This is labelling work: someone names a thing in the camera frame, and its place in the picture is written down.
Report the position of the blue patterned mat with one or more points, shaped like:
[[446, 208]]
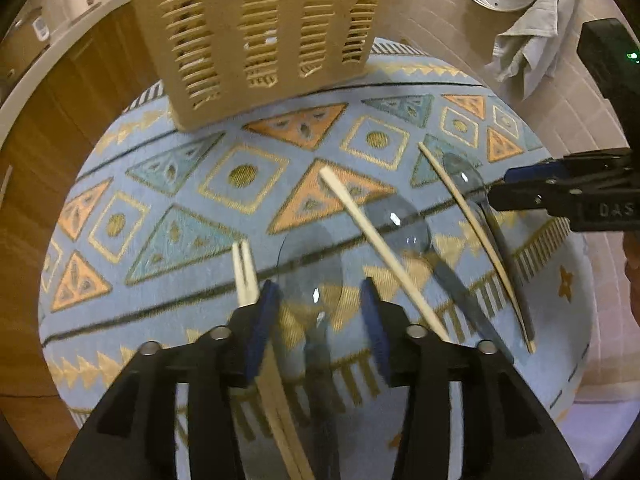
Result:
[[200, 220]]

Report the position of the beige slotted plastic utensil basket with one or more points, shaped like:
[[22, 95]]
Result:
[[240, 35]]

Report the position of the clear grey plastic spoon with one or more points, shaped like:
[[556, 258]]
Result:
[[405, 225], [462, 172], [310, 270]]

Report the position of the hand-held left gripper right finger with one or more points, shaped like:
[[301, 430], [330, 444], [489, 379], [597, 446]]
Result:
[[374, 327]]

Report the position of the grey cloth towel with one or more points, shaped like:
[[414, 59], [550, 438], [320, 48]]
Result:
[[537, 30]]

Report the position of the person's right forearm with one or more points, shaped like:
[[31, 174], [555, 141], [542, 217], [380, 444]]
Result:
[[632, 280]]

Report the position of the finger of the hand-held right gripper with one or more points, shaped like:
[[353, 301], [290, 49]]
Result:
[[530, 172], [520, 196]]

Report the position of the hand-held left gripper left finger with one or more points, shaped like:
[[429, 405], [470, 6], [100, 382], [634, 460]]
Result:
[[264, 327]]

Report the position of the small white appliance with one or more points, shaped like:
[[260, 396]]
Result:
[[40, 29]]

